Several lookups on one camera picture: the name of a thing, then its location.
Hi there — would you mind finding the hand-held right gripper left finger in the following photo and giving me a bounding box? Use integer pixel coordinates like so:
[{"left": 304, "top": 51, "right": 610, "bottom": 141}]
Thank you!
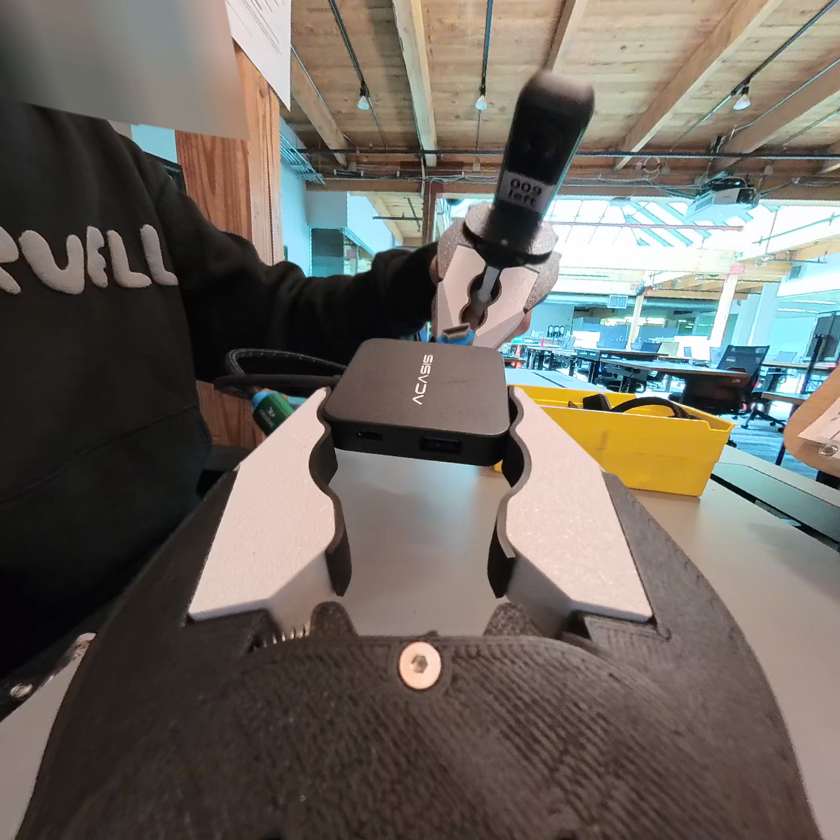
[{"left": 185, "top": 386, "right": 353, "bottom": 634}]

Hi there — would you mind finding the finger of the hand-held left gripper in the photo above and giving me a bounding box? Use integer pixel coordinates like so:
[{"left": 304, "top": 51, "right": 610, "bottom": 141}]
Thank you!
[
  {"left": 472, "top": 285, "right": 531, "bottom": 349},
  {"left": 432, "top": 251, "right": 488, "bottom": 337}
]

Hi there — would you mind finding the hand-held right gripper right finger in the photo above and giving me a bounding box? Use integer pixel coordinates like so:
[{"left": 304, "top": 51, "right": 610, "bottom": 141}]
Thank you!
[{"left": 487, "top": 386, "right": 656, "bottom": 632}]

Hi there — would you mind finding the black cable with green plugs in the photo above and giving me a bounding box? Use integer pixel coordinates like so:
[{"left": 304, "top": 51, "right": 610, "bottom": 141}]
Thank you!
[{"left": 213, "top": 323, "right": 476, "bottom": 435}]

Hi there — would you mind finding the black usb hub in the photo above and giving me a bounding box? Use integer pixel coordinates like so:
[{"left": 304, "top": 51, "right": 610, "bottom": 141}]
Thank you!
[{"left": 318, "top": 338, "right": 513, "bottom": 468}]

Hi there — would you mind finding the person's left forearm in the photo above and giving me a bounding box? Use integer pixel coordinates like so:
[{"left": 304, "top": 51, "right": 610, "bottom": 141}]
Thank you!
[{"left": 187, "top": 241, "right": 439, "bottom": 387}]

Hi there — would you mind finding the yellow plastic bin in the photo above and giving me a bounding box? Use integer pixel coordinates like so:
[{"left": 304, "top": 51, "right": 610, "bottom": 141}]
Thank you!
[{"left": 495, "top": 384, "right": 737, "bottom": 497}]

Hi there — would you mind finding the long dark office desk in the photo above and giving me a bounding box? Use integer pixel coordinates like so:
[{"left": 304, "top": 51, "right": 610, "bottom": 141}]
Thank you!
[{"left": 505, "top": 341, "right": 746, "bottom": 395}]

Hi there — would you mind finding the ceiling projector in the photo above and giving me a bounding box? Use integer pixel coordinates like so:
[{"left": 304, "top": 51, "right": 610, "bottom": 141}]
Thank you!
[{"left": 686, "top": 172, "right": 763, "bottom": 221}]

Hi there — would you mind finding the dark flat panel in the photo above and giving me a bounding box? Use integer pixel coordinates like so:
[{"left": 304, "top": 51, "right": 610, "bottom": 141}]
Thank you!
[{"left": 710, "top": 445, "right": 840, "bottom": 547}]

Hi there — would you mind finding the person's black hoodie torso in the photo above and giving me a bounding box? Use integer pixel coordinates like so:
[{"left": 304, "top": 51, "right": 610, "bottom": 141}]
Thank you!
[{"left": 0, "top": 98, "right": 217, "bottom": 719}]

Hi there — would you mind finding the black office chair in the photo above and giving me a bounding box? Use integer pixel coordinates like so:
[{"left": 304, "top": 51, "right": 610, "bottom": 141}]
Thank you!
[{"left": 669, "top": 344, "right": 773, "bottom": 422}]

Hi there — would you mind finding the wooden board stand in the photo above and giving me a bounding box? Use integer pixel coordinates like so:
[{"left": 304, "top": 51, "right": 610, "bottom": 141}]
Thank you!
[{"left": 783, "top": 376, "right": 840, "bottom": 480}]

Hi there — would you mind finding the wooden pillar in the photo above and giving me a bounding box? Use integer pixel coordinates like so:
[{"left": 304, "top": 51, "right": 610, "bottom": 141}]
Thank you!
[{"left": 176, "top": 45, "right": 284, "bottom": 455}]

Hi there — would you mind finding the white instruction sheet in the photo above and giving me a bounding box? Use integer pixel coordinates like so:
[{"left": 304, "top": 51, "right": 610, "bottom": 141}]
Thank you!
[{"left": 804, "top": 392, "right": 840, "bottom": 448}]

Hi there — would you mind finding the black framed board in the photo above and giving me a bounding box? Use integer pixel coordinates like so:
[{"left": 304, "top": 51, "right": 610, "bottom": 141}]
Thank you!
[{"left": 141, "top": 151, "right": 187, "bottom": 195}]

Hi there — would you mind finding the black coiled cable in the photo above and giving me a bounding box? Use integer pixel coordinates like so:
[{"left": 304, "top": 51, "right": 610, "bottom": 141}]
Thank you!
[{"left": 581, "top": 392, "right": 700, "bottom": 423}]

